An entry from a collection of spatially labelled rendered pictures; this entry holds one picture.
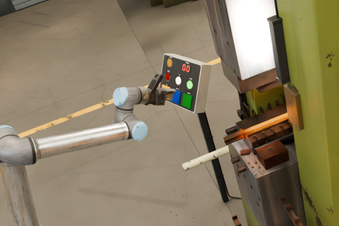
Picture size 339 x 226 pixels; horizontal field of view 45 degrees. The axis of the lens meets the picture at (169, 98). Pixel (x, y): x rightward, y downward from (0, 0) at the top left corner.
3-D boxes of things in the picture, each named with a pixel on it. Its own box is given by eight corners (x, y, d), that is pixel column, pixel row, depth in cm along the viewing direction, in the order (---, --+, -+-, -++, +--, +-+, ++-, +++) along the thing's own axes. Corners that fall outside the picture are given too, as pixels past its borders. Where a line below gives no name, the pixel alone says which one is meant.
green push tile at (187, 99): (189, 109, 231) (191, 96, 229) (181, 105, 237) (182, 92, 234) (192, 109, 232) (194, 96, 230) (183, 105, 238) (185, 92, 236)
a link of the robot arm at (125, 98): (110, 103, 206) (112, 85, 204) (130, 102, 214) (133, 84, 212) (120, 110, 200) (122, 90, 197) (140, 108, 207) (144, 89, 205)
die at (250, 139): (253, 155, 195) (251, 141, 191) (237, 132, 212) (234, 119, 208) (333, 122, 199) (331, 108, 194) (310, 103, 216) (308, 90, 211)
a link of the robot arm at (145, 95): (133, 85, 212) (144, 89, 205) (140, 84, 215) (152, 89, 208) (131, 101, 214) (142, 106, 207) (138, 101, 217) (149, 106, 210)
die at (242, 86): (240, 94, 177) (237, 75, 172) (224, 75, 194) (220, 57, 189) (328, 60, 180) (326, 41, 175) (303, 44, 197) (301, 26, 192)
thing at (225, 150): (185, 173, 245) (183, 167, 242) (182, 168, 250) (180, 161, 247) (252, 146, 249) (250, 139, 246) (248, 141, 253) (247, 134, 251)
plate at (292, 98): (299, 130, 160) (294, 95, 151) (288, 119, 168) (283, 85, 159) (304, 128, 160) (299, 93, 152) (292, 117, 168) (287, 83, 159)
